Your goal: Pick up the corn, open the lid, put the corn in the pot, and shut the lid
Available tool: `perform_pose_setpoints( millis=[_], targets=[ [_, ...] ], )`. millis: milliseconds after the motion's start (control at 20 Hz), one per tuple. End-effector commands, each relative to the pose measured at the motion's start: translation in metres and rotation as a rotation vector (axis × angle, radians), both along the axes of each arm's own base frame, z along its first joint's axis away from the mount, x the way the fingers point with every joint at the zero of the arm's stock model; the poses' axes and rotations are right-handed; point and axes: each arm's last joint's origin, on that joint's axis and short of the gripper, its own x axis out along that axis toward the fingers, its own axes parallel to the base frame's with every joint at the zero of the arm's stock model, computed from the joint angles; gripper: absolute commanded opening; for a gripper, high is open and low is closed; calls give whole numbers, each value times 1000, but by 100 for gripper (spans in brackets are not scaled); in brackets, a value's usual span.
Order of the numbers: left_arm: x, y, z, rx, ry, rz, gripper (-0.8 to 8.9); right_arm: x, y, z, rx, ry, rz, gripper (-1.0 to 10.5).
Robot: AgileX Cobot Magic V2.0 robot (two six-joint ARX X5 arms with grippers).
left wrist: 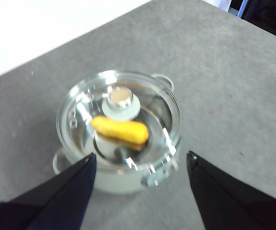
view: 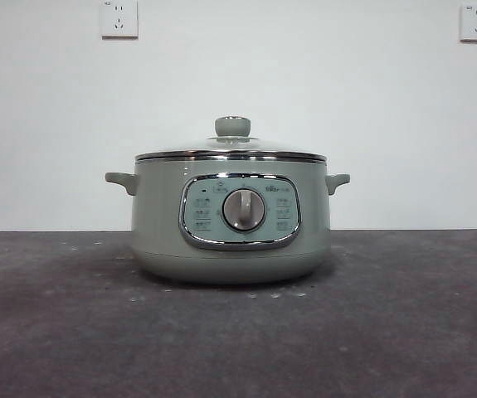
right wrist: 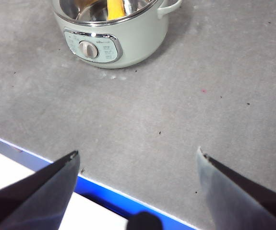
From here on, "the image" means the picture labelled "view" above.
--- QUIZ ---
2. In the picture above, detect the glass lid with green knob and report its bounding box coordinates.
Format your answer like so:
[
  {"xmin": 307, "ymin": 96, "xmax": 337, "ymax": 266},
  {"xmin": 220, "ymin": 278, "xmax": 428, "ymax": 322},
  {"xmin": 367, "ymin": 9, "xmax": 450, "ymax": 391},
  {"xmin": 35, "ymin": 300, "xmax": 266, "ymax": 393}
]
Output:
[{"xmin": 134, "ymin": 115, "xmax": 328, "ymax": 163}]

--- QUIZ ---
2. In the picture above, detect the pale green electric pot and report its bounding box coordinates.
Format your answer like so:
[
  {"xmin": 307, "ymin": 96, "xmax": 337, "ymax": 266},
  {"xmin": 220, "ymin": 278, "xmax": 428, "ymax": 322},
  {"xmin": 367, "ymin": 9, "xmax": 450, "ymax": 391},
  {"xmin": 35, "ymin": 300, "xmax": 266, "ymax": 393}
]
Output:
[{"xmin": 104, "ymin": 158, "xmax": 352, "ymax": 285}]

